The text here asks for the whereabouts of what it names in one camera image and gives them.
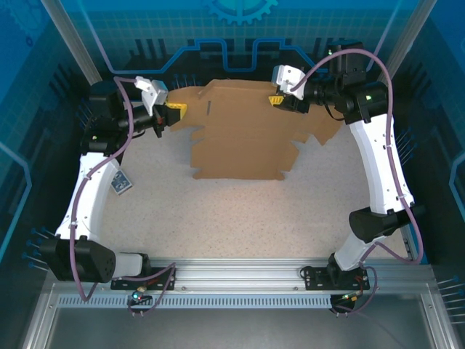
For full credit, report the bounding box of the brown cardboard box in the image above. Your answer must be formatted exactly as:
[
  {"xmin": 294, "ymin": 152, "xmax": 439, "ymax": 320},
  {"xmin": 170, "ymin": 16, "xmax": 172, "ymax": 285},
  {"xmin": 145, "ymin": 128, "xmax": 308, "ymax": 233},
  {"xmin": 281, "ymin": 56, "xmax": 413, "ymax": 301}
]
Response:
[{"xmin": 167, "ymin": 79, "xmax": 342, "ymax": 182}]

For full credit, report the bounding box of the small blue printed card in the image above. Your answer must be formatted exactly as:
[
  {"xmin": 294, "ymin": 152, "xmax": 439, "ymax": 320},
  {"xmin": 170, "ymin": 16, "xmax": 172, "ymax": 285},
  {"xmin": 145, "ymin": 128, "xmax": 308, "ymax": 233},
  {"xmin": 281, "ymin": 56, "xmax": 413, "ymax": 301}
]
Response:
[{"xmin": 110, "ymin": 167, "xmax": 134, "ymax": 197}]

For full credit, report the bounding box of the grey metal shelf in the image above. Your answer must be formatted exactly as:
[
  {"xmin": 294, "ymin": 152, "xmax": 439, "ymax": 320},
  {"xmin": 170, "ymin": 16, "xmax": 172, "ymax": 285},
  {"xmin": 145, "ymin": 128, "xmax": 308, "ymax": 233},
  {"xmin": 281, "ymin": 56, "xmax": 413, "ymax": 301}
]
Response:
[{"xmin": 21, "ymin": 282, "xmax": 459, "ymax": 349}]

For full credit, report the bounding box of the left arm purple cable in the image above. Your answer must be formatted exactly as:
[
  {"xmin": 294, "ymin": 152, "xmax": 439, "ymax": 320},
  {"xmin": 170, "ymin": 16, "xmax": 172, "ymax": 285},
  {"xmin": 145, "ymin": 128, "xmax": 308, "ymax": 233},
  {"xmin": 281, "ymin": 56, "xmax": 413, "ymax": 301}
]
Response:
[{"xmin": 70, "ymin": 76, "xmax": 179, "ymax": 318}]

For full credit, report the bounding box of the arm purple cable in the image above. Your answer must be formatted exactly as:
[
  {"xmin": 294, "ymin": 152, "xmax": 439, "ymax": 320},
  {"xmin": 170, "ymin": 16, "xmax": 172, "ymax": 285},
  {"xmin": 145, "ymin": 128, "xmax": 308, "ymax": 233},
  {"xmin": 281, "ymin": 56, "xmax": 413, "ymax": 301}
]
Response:
[
  {"xmin": 70, "ymin": 76, "xmax": 179, "ymax": 318},
  {"xmin": 290, "ymin": 49, "xmax": 425, "ymax": 318}
]

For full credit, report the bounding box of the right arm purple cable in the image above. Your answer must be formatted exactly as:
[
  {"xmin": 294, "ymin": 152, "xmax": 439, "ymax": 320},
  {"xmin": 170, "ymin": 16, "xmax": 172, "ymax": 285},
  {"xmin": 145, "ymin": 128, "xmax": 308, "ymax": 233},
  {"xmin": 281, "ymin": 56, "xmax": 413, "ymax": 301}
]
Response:
[{"xmin": 290, "ymin": 49, "xmax": 425, "ymax": 318}]

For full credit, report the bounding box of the right aluminium frame post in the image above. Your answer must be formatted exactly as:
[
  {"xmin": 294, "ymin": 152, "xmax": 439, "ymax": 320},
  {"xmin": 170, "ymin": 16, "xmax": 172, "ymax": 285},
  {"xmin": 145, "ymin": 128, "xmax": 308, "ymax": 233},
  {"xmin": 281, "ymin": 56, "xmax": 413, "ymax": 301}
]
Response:
[{"xmin": 371, "ymin": 0, "xmax": 437, "ymax": 73}]

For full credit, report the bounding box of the aluminium frame post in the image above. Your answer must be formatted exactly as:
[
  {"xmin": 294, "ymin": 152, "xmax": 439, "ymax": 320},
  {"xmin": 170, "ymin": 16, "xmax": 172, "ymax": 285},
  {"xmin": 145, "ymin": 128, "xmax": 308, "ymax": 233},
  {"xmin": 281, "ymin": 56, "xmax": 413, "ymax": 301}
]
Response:
[
  {"xmin": 40, "ymin": 0, "xmax": 103, "ymax": 85},
  {"xmin": 371, "ymin": 0, "xmax": 437, "ymax": 73}
]

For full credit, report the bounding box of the left aluminium frame post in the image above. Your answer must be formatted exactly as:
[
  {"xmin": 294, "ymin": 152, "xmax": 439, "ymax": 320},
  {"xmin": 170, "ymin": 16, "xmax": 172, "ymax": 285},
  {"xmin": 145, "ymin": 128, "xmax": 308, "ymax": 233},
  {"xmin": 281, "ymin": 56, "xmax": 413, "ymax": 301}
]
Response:
[{"xmin": 40, "ymin": 0, "xmax": 103, "ymax": 85}]

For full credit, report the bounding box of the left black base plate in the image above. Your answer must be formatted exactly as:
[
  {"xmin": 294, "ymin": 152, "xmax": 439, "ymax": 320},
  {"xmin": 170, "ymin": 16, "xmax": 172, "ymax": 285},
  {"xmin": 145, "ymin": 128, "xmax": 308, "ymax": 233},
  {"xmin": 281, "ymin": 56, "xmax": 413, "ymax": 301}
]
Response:
[{"xmin": 110, "ymin": 266, "xmax": 178, "ymax": 292}]

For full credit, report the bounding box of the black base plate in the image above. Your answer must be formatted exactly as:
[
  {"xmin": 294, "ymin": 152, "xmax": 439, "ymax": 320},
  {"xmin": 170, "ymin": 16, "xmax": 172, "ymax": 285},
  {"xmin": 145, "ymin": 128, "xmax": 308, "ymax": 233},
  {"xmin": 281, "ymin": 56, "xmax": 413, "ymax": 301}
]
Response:
[
  {"xmin": 110, "ymin": 266, "xmax": 178, "ymax": 292},
  {"xmin": 301, "ymin": 266, "xmax": 371, "ymax": 291}
]

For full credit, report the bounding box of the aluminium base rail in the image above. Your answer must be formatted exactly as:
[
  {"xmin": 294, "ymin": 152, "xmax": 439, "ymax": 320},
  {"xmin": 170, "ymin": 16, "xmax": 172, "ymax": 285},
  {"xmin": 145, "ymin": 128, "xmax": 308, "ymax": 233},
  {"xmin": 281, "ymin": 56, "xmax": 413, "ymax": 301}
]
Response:
[{"xmin": 46, "ymin": 257, "xmax": 436, "ymax": 292}]

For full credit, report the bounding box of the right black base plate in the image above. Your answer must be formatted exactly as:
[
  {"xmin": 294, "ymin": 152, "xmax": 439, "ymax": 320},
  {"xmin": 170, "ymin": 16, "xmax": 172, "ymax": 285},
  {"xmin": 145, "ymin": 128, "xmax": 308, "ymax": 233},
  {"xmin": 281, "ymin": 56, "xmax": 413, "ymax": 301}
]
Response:
[{"xmin": 301, "ymin": 266, "xmax": 371, "ymax": 291}]

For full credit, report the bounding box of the slotted grey cable duct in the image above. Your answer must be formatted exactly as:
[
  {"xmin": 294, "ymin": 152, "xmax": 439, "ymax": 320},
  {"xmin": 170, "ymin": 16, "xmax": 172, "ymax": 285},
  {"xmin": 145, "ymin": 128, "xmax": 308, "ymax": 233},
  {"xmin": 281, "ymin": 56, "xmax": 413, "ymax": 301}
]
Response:
[{"xmin": 56, "ymin": 294, "xmax": 341, "ymax": 310}]

